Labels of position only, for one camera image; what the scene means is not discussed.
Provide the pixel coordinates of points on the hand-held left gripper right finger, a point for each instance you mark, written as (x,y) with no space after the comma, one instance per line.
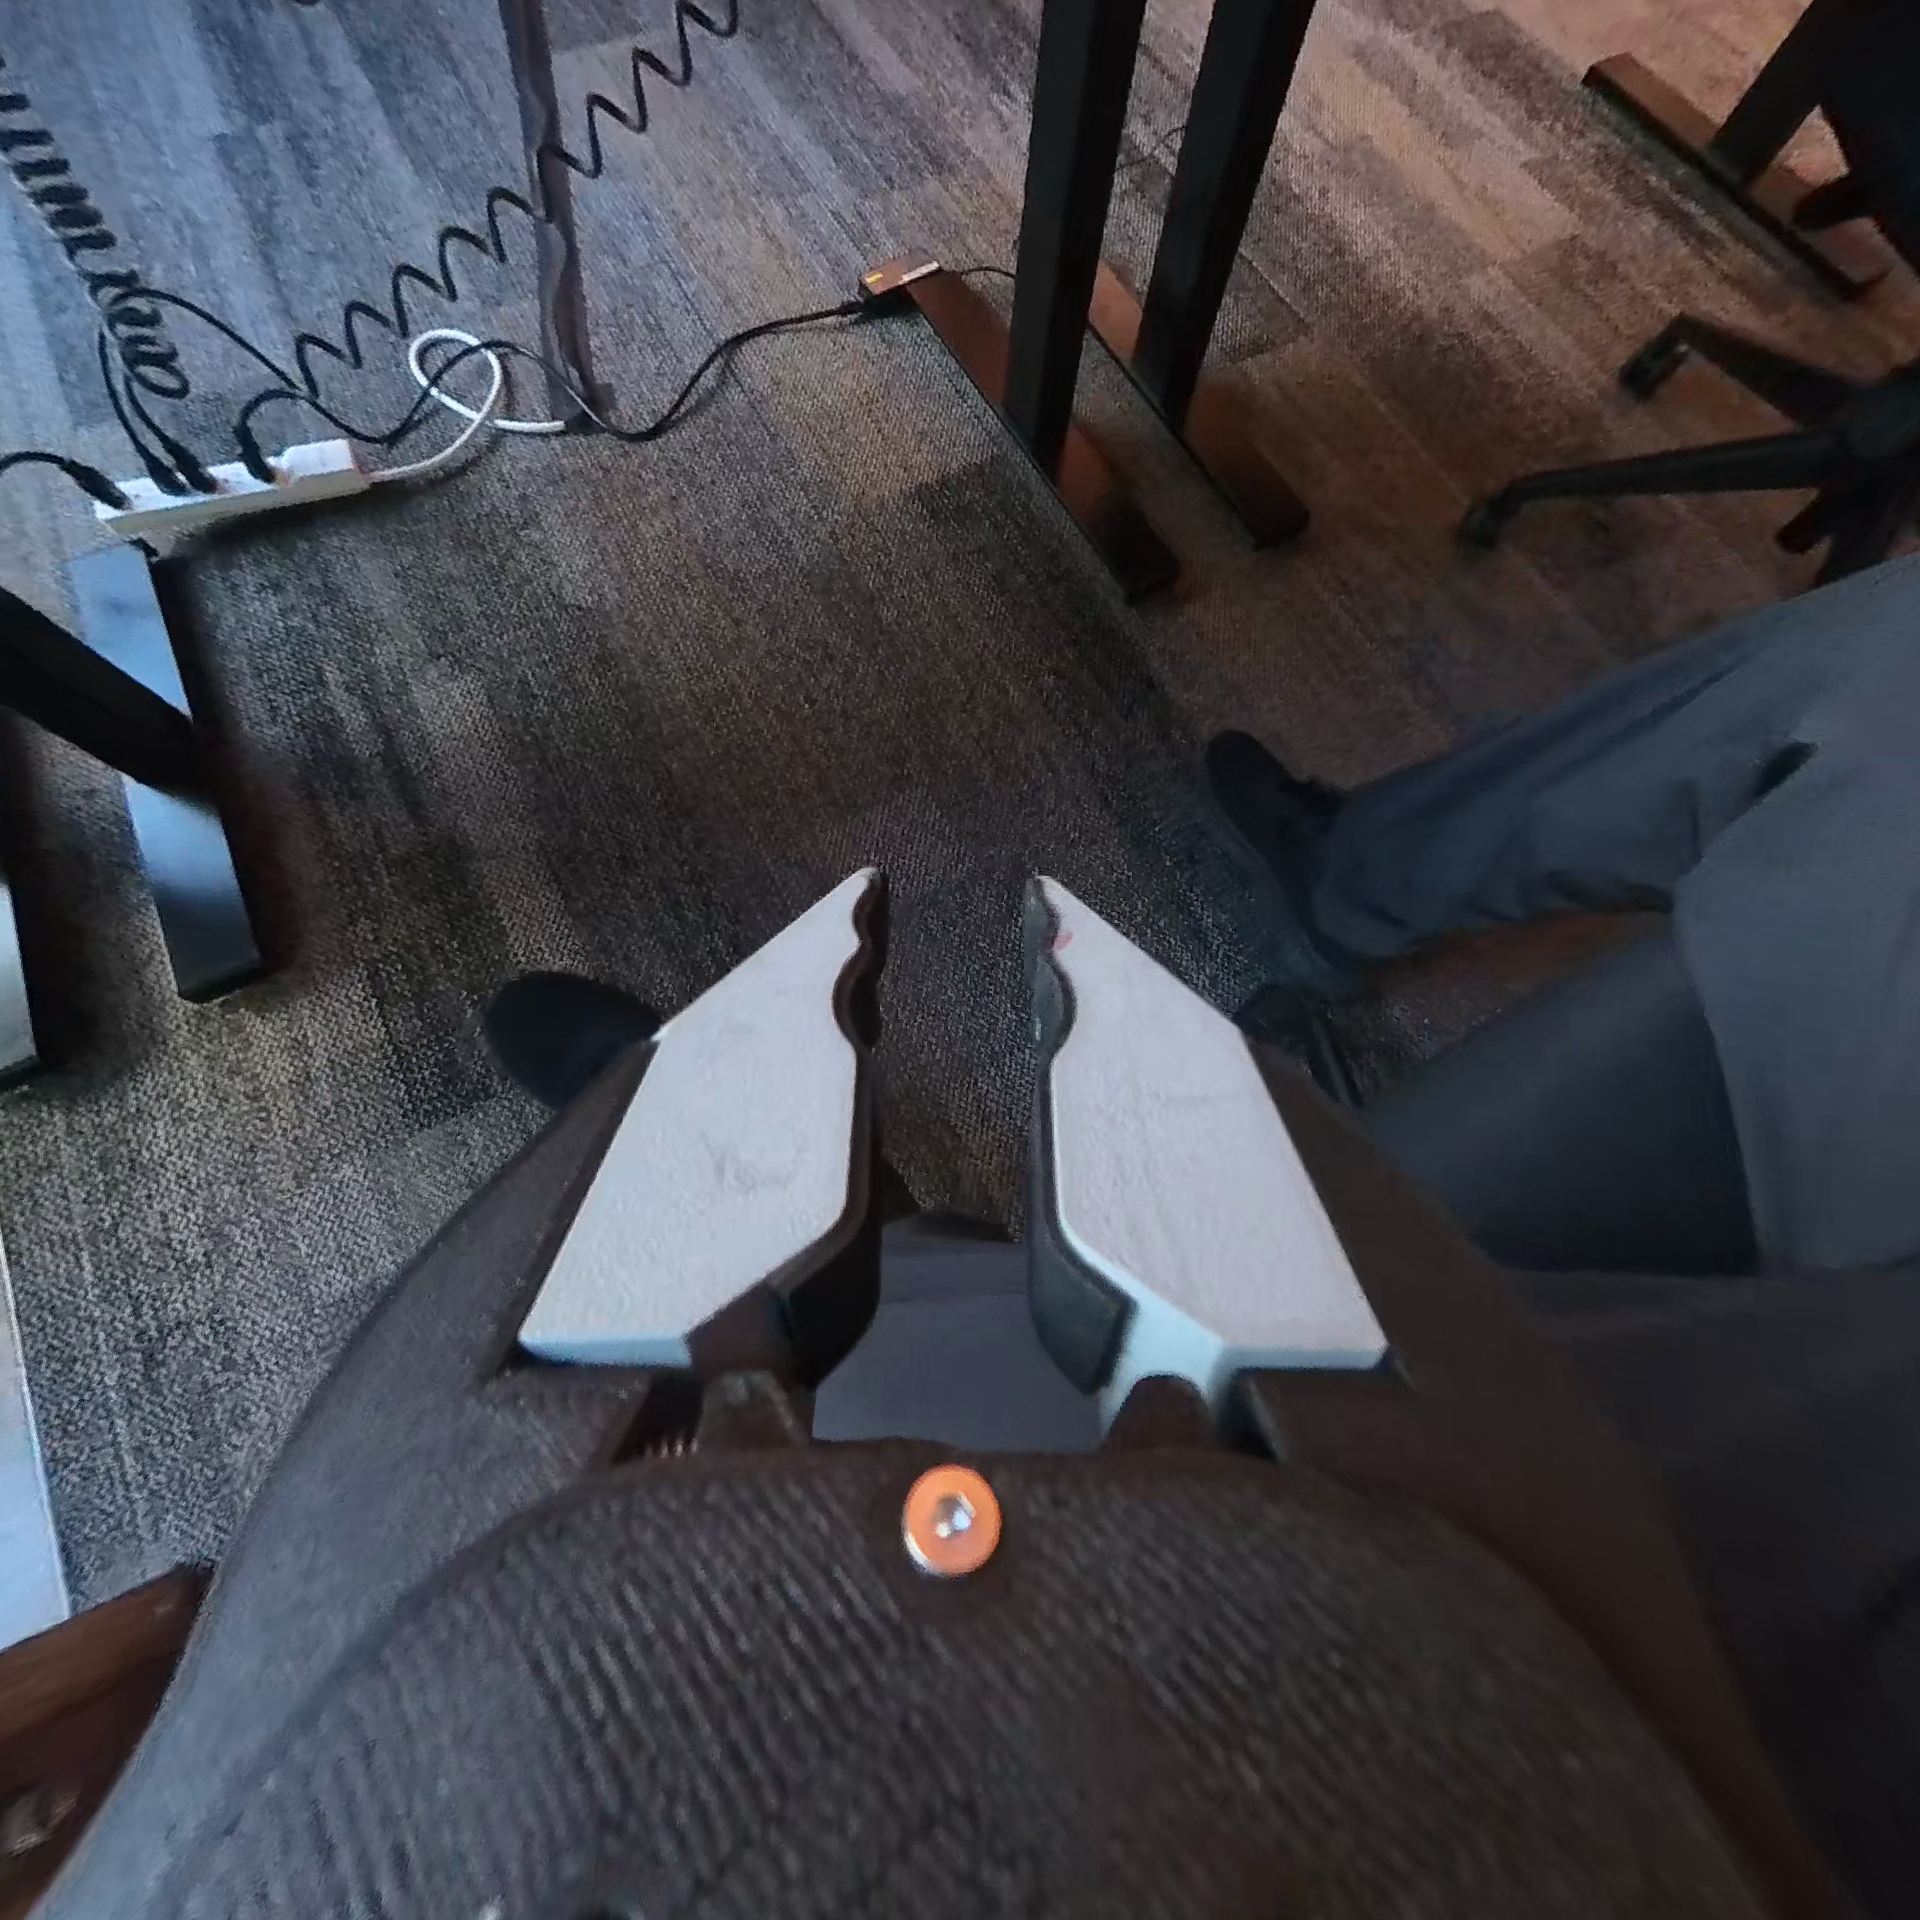
(1186,1188)

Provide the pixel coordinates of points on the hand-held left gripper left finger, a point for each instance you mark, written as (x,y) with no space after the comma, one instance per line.
(718,1170)

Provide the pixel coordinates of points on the black brown desk foot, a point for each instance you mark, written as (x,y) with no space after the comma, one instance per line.
(1724,165)

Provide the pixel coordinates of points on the person's dark clothed body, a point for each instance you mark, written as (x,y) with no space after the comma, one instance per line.
(1575,812)

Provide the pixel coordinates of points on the white power strip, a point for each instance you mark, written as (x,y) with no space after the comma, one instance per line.
(227,487)

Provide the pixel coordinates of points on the black desk leg frame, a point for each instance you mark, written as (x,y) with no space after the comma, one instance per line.
(182,812)
(1072,228)

